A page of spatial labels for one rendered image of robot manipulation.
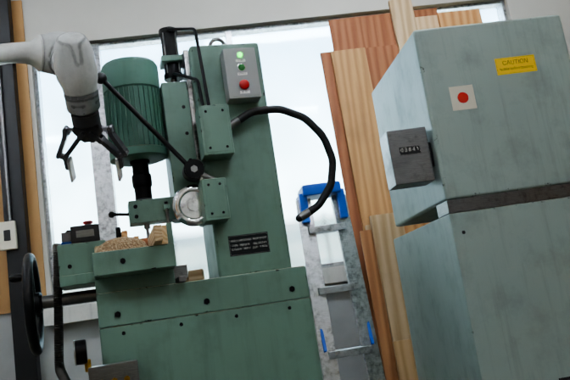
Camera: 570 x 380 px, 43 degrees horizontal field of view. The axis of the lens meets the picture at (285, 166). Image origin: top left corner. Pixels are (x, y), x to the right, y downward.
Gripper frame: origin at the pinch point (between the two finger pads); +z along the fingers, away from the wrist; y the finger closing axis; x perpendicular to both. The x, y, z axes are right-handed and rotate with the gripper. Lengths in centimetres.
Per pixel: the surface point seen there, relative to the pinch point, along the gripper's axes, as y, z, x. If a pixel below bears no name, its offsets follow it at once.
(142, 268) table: 17.1, 12.1, -28.3
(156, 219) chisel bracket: 14.7, 16.5, 2.5
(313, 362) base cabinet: 61, 44, -30
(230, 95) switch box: 37.6, -15.2, 20.3
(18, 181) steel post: -76, 63, 113
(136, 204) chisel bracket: 8.9, 12.1, 3.8
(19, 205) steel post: -75, 72, 105
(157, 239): 22.5, 2.4, -29.6
